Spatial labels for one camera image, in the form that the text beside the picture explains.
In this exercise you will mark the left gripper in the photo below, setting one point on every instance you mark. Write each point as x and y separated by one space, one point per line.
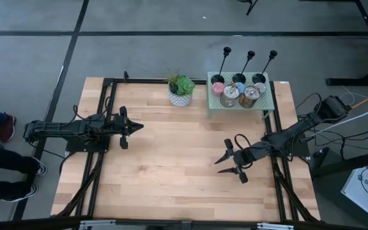
121 126

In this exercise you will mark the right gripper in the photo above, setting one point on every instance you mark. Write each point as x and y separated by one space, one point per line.
244 156

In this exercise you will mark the silver candle jar orange tag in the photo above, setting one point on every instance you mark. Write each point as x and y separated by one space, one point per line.
229 96

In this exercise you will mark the silver lidded candle jar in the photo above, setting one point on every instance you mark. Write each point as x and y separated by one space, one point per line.
249 97

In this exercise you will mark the pink patterned candle tin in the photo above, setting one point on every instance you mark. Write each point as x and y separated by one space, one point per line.
218 89

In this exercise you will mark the blue patterned candle tin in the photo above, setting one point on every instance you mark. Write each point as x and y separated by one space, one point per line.
241 87

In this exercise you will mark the grey patterned candle tin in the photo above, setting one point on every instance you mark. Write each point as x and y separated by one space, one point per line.
261 87

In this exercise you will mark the black candlestick holder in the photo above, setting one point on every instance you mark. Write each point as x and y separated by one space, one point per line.
239 78
217 79
259 78

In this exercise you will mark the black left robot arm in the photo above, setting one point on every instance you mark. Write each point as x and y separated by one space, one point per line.
56 127

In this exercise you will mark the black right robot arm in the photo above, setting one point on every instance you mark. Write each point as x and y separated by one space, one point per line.
299 131

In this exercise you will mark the potted succulent plant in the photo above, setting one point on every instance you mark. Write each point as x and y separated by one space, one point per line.
180 99

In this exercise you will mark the green perforated metal shelf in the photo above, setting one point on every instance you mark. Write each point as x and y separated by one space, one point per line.
214 103

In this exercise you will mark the black floor beam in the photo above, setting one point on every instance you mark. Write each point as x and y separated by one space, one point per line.
347 164

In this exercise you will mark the white cardboard box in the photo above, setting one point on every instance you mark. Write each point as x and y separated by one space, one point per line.
359 188

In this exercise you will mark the black desk frame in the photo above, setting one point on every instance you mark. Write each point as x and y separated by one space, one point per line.
347 82

